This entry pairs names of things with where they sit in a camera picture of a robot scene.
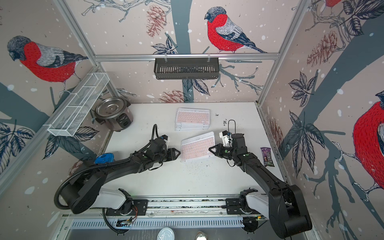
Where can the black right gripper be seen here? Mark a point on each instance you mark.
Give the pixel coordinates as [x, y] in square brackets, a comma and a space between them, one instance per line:
[219, 152]

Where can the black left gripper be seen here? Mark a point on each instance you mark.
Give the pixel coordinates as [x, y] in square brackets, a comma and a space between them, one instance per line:
[172, 153]

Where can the pink keyboard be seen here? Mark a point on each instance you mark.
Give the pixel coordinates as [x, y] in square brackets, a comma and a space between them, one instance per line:
[193, 116]
[188, 127]
[197, 148]

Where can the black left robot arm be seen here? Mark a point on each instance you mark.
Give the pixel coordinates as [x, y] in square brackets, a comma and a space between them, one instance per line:
[84, 189]

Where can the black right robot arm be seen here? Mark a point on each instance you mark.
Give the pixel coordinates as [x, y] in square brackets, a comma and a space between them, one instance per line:
[284, 204]

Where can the purple candy bar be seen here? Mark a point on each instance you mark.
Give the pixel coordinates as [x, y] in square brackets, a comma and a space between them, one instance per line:
[267, 157]

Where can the silver rice cooker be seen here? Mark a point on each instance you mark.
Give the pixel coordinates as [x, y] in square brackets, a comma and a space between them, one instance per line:
[114, 113]

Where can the white round lid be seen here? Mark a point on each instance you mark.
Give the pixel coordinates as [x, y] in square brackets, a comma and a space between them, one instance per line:
[166, 234]

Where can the black hanging basket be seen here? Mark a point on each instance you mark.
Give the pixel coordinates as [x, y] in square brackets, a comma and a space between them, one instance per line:
[187, 68]

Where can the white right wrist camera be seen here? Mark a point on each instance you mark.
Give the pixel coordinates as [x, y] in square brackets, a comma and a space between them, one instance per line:
[225, 136]

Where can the aluminium mounting rail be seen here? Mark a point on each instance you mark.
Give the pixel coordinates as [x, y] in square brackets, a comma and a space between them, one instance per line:
[177, 206]

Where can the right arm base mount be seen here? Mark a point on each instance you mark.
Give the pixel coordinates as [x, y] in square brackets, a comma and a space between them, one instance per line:
[249, 202]

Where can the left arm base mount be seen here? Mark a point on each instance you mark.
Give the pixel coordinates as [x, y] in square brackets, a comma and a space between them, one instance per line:
[130, 207]

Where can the white wire mesh shelf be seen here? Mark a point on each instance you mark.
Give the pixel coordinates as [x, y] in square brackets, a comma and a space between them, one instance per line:
[81, 101]

